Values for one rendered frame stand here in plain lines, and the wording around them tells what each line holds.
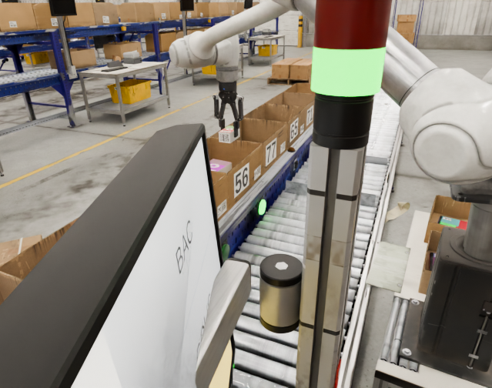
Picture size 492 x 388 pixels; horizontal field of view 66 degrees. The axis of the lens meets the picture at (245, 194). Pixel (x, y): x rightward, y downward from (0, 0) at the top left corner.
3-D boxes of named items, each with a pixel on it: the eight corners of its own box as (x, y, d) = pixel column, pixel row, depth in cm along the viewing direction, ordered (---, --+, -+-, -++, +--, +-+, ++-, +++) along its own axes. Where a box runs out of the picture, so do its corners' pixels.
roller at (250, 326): (343, 368, 110) (345, 356, 108) (188, 318, 129) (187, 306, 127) (346, 355, 114) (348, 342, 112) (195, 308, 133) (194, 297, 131)
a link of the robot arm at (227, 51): (229, 63, 160) (202, 66, 153) (228, 22, 153) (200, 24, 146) (245, 65, 152) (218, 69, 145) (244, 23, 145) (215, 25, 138)
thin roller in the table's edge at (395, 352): (396, 363, 106) (409, 300, 128) (389, 360, 106) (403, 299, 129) (396, 368, 106) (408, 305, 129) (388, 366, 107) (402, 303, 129)
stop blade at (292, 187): (373, 210, 190) (376, 194, 186) (285, 195, 206) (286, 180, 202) (373, 210, 190) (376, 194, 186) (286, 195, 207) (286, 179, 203)
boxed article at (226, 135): (228, 125, 170) (229, 135, 172) (218, 132, 162) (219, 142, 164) (239, 126, 168) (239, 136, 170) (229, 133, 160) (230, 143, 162)
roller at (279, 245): (365, 275, 148) (366, 265, 145) (242, 247, 166) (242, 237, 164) (366, 268, 152) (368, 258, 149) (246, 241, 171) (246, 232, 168)
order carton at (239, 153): (229, 211, 159) (227, 173, 151) (169, 199, 169) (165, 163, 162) (262, 175, 191) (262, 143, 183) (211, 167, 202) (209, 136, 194)
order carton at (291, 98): (304, 132, 255) (306, 106, 247) (263, 127, 266) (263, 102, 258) (319, 117, 287) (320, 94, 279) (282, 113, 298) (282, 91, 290)
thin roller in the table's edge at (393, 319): (387, 359, 107) (401, 298, 129) (379, 357, 107) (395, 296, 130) (386, 365, 107) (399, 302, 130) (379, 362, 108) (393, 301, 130)
